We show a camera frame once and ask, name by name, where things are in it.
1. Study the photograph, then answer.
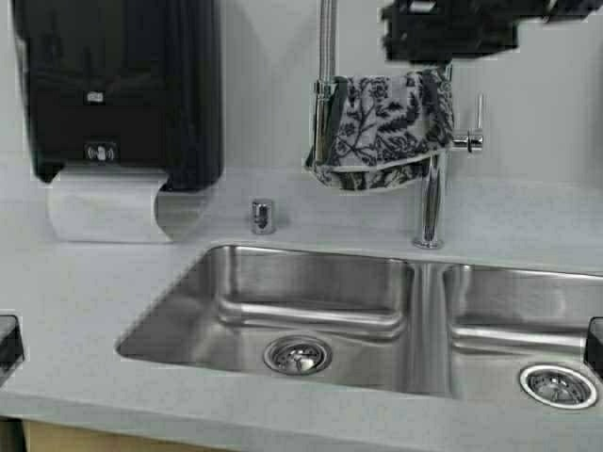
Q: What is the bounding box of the stainless steel double sink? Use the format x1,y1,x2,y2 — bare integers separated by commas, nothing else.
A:
117,244,602,415

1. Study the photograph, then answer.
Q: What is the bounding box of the black paper towel dispenser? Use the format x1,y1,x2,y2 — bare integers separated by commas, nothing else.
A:
10,1,223,192

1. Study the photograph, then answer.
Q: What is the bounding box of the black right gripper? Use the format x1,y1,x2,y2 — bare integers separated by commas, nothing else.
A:
381,1,589,63

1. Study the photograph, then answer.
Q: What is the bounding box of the chrome sink faucet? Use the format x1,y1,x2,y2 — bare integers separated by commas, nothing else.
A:
309,1,483,250

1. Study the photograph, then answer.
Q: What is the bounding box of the right sink drain strainer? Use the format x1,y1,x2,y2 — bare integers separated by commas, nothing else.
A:
517,363,598,411

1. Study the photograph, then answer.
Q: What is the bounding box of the left sink drain strainer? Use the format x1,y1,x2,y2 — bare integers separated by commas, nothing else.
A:
263,335,333,377

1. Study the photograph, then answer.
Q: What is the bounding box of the black white floral cloth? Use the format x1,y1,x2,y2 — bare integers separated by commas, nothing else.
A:
304,67,455,192

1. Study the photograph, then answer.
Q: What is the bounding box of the small chrome sink button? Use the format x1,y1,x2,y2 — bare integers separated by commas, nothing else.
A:
252,199,275,234

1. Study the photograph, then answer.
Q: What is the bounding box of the sink drain strainer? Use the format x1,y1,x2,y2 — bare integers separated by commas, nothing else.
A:
263,335,333,377
517,363,598,411

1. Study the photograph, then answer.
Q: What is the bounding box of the white paper towel sheet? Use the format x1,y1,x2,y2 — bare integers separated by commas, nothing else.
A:
45,169,214,245

